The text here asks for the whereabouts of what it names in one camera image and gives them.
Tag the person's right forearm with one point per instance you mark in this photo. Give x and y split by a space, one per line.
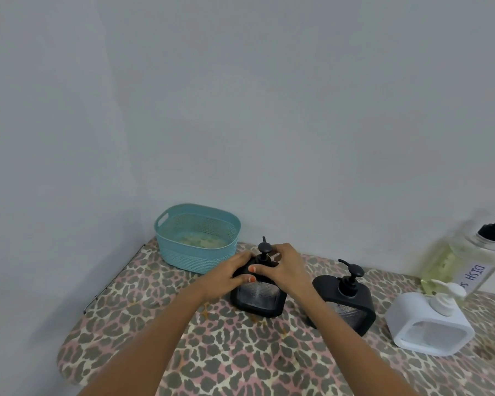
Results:
346 346

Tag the person's left thumb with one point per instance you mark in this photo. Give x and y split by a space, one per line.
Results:
244 279

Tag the person's right thumb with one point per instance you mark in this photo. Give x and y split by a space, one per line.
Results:
264 268

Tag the pale yellow sponge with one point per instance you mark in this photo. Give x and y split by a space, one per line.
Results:
202 241

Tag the person's left forearm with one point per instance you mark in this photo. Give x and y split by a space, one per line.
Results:
148 342

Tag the teal plastic basket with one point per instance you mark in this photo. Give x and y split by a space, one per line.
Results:
198 257

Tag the person's left hand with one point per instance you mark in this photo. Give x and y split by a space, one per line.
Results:
220 280

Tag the white square soap dispenser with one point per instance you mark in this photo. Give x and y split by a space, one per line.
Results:
412 311

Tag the person's right hand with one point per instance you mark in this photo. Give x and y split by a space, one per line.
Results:
291 274

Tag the black square soap dispenser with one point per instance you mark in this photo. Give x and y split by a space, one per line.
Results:
357 303
259 300

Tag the clear bottle with yellow liquid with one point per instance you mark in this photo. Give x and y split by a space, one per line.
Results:
458 255

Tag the leopard print cloth cover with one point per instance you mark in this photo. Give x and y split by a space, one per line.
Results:
239 350

